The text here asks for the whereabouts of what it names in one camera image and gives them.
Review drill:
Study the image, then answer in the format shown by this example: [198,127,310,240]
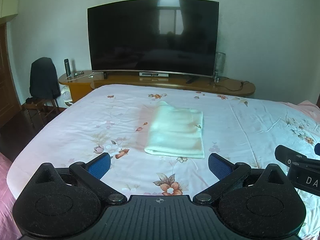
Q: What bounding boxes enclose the floral pink bed sheet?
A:
[7,85,319,239]

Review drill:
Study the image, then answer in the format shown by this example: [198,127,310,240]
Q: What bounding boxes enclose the large curved black television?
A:
[87,0,220,77]

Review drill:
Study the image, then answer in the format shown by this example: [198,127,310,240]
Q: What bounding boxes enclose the wooden tv console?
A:
[59,70,255,102]

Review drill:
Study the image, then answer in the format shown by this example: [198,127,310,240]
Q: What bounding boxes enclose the wooden chair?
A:
[22,97,61,128]

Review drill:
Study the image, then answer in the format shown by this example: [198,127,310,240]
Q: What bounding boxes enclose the black power cable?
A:
[215,76,251,92]

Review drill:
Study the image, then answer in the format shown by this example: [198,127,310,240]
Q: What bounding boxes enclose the white knit sweater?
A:
[144,101,205,159]

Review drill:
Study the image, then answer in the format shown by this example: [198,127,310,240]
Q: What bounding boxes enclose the white small fan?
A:
[61,86,73,106]

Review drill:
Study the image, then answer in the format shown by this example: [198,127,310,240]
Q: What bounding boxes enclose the silver set-top box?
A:
[139,72,169,77]

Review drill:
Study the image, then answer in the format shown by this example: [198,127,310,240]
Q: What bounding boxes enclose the brown wooden door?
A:
[0,23,21,127]

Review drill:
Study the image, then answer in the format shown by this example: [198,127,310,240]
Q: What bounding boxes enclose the black remote control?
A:
[186,76,200,84]

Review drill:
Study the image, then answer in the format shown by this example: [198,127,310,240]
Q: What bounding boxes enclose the black jacket on chair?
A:
[29,57,61,100]

